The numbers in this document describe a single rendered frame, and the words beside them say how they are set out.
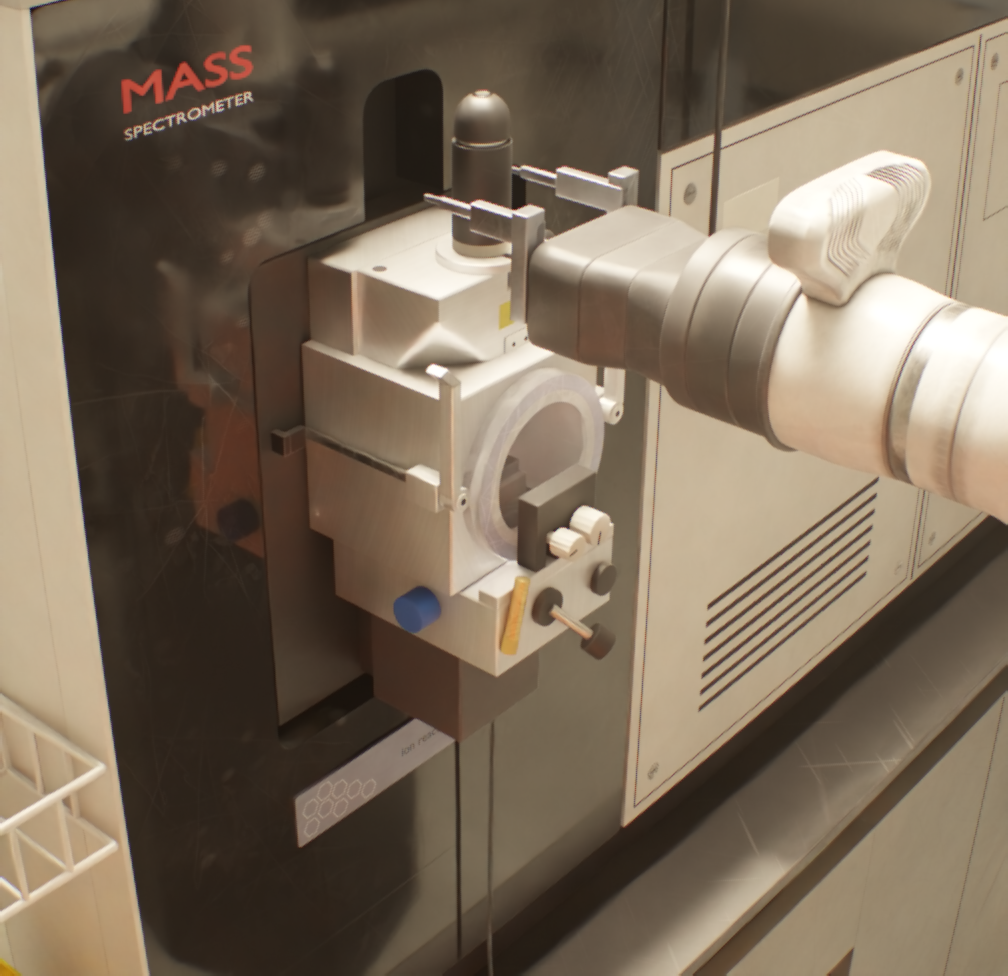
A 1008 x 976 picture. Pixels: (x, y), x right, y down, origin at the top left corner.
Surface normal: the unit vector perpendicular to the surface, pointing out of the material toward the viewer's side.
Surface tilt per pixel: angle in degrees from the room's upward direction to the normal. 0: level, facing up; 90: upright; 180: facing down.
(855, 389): 75
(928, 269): 90
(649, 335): 90
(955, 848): 90
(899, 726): 0
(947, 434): 85
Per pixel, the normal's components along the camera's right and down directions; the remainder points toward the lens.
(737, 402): -0.62, 0.62
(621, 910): 0.01, -0.88
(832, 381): -0.58, 0.12
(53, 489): -0.65, 0.36
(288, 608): 0.76, 0.32
